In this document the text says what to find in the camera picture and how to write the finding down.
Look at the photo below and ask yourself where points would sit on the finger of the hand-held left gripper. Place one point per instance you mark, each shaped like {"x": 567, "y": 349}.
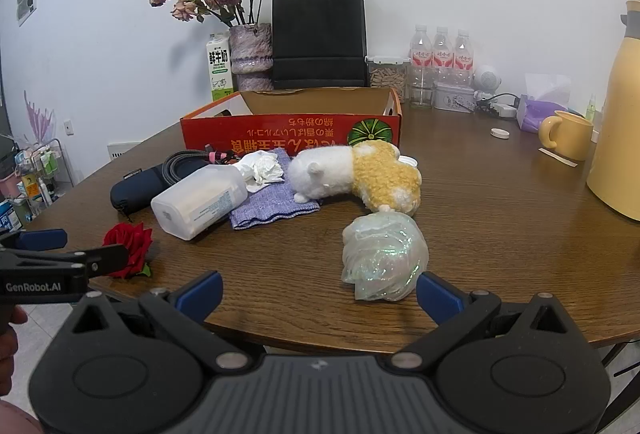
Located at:
{"x": 107, "y": 260}
{"x": 45, "y": 239}

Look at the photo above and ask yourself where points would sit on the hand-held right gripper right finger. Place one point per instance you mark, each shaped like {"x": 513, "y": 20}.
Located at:
{"x": 440, "y": 299}

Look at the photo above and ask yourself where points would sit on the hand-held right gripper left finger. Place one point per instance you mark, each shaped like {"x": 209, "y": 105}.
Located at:
{"x": 201, "y": 295}

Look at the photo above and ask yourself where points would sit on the red artificial rose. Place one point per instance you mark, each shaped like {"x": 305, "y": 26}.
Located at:
{"x": 130, "y": 244}

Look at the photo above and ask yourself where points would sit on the clear plastic bag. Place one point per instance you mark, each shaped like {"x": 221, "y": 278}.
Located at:
{"x": 385, "y": 254}

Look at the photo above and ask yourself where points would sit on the navy blue pouch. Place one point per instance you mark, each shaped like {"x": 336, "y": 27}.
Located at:
{"x": 135, "y": 191}

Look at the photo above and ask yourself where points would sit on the white spray bottle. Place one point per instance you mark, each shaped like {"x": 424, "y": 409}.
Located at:
{"x": 195, "y": 204}

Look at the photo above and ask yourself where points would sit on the purple woven cloth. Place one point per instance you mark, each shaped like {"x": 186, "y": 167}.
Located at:
{"x": 270, "y": 206}

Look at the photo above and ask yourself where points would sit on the white and yellow plush toy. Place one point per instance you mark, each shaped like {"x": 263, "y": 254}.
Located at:
{"x": 380, "y": 174}

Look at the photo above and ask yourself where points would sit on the white tissue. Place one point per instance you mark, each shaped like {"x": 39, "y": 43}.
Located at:
{"x": 265, "y": 169}

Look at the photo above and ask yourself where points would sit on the white round cap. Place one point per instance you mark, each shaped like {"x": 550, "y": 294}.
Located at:
{"x": 407, "y": 160}

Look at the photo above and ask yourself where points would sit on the red cardboard box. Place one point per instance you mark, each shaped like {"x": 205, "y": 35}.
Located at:
{"x": 280, "y": 131}

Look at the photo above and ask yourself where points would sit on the brown wooden desktop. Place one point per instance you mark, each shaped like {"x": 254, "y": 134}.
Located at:
{"x": 500, "y": 239}

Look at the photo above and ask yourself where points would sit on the person's left hand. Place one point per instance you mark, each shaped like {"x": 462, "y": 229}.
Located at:
{"x": 11, "y": 359}

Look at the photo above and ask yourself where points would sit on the metal storage rack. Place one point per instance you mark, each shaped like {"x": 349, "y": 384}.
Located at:
{"x": 35, "y": 184}

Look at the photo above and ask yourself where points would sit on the person's pink clothing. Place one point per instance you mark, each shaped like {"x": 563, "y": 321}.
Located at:
{"x": 17, "y": 421}

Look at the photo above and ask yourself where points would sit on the small white lid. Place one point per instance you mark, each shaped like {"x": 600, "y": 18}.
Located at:
{"x": 499, "y": 133}

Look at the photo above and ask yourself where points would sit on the flat wooden stick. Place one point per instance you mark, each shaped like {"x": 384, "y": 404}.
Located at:
{"x": 557, "y": 157}

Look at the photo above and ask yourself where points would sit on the white power strip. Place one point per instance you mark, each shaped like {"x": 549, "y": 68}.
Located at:
{"x": 505, "y": 110}

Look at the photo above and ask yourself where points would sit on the white printed tin box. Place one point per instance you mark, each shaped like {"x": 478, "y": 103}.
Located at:
{"x": 452, "y": 98}

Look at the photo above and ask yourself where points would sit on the clear glass jar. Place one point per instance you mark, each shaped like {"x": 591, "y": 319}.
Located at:
{"x": 421, "y": 91}

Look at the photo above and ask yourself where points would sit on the yellow mug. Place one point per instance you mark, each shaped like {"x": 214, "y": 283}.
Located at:
{"x": 570, "y": 134}

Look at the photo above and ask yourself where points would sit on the purple tissue box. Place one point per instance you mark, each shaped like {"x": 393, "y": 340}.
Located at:
{"x": 540, "y": 111}

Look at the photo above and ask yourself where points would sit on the white round device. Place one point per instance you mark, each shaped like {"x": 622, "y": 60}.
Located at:
{"x": 486, "y": 79}

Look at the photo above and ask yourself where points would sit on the white green milk carton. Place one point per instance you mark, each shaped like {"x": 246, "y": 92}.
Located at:
{"x": 218, "y": 64}

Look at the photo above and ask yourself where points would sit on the clear snack container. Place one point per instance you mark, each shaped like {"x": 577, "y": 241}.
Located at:
{"x": 387, "y": 74}

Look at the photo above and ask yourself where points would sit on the yellow thermos jug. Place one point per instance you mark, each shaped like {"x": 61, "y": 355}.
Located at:
{"x": 620, "y": 139}

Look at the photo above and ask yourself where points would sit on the small green bottle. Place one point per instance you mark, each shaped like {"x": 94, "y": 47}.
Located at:
{"x": 591, "y": 110}

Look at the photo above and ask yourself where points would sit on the clear water bottle red label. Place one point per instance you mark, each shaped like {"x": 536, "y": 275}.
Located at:
{"x": 421, "y": 51}
{"x": 442, "y": 51}
{"x": 463, "y": 56}

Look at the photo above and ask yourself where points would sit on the purple ceramic vase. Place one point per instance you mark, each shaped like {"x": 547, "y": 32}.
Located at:
{"x": 250, "y": 49}

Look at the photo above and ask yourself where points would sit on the black paper bag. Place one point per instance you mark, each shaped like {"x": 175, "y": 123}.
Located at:
{"x": 317, "y": 29}

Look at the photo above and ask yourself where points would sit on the white wall vent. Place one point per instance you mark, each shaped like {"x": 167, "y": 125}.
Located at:
{"x": 122, "y": 150}

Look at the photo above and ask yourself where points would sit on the white wall outlet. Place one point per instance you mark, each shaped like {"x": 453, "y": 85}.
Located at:
{"x": 69, "y": 128}

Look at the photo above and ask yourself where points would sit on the purple wall sticker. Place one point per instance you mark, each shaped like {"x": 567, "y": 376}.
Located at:
{"x": 37, "y": 116}

